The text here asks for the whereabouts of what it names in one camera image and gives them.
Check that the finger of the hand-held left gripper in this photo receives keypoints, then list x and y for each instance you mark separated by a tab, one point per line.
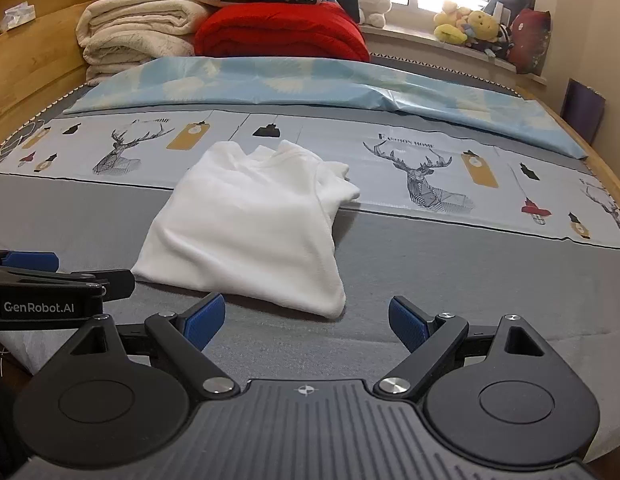
120	282
30	261

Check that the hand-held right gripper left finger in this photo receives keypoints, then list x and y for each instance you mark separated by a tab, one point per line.
205	320

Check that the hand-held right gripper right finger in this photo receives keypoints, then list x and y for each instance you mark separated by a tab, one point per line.
410	322

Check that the white long-sleeve shirt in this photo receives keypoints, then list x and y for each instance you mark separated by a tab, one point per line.
240	230

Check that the grey deer-print bed sheet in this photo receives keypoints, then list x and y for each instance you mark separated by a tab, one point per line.
440	270

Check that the wooden headboard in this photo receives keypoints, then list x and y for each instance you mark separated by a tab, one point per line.
35	60

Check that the tissue box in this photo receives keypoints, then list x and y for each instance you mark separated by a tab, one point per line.
19	16

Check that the light blue patterned blanket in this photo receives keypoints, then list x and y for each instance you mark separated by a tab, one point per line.
290	82

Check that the cream folded blanket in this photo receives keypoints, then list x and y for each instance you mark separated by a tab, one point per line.
135	25

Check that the red folded quilt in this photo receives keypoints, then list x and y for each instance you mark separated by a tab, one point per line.
280	30

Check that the dark red cushion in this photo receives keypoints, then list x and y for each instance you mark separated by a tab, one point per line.
530	40

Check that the yellow-headed plush doll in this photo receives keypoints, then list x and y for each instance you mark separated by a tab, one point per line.
482	22

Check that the pale yellow pink plush toy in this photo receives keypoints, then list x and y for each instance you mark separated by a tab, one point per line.
450	10

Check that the white plush toy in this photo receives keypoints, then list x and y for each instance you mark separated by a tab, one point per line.
372	2

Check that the small white box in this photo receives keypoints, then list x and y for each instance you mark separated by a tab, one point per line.
500	12

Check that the wooden bed frame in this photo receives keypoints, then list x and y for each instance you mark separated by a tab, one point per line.
607	170

